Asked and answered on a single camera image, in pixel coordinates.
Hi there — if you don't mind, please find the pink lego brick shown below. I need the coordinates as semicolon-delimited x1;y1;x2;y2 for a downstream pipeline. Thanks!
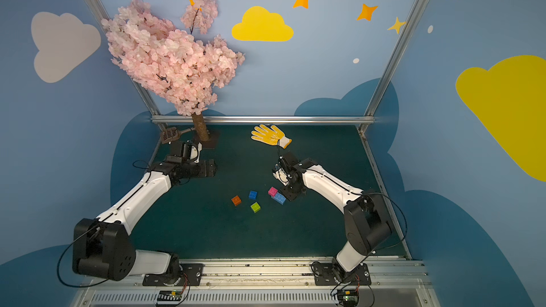
268;187;278;197

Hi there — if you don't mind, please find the light blue long lego brick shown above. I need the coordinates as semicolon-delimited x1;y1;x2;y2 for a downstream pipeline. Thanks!
272;193;287;205

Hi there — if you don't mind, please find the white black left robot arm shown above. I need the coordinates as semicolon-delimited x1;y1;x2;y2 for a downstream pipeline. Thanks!
71;142;217;286

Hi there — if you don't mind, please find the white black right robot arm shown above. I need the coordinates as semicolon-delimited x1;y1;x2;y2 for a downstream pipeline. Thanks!
272;152;395;274

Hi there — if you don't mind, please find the lime green lego brick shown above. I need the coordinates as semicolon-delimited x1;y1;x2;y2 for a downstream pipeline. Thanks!
251;203;261;213

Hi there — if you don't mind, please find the orange lego brick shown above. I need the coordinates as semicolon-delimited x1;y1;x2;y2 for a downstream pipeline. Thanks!
231;196;242;206

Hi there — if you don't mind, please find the brown plastic slotted scoop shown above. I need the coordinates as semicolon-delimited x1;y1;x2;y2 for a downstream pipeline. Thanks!
161;126;195;144

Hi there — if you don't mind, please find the yellow white work glove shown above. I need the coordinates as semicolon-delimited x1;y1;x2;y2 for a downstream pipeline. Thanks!
251;124;292;149

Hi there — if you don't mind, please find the artificial pink blossom tree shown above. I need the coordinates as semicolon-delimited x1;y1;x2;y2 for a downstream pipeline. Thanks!
101;0;245;141

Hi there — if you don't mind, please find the left green circuit board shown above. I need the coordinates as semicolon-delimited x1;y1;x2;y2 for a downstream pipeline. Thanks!
155;290;182;306

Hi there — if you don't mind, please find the green circuit board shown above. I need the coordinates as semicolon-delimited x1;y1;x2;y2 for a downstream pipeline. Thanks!
155;290;182;306
336;289;360;307

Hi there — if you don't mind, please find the right green circuit board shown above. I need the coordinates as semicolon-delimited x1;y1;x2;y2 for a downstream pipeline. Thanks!
336;289;360;307

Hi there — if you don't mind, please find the horizontal aluminium back rail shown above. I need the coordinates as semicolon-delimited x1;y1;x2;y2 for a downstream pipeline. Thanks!
151;114;375;126

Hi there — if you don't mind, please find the right side table rail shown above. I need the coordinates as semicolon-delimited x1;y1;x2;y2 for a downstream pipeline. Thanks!
358;128;413;260

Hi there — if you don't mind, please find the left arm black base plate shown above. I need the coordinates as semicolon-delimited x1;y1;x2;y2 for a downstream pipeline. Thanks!
142;263;204;287

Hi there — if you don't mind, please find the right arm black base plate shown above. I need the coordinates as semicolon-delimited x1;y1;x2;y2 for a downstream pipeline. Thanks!
310;262;372;286

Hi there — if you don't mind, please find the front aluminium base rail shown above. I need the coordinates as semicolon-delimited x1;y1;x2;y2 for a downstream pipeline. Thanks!
72;256;440;306

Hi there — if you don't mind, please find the left diagonal aluminium post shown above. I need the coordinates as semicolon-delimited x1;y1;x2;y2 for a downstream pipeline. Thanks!
63;0;168;131

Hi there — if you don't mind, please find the diagonal aluminium post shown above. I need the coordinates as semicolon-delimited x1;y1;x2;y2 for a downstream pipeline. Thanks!
63;0;168;131
358;0;429;136

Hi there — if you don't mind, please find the right diagonal aluminium post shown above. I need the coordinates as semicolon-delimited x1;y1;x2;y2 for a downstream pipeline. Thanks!
358;0;429;136

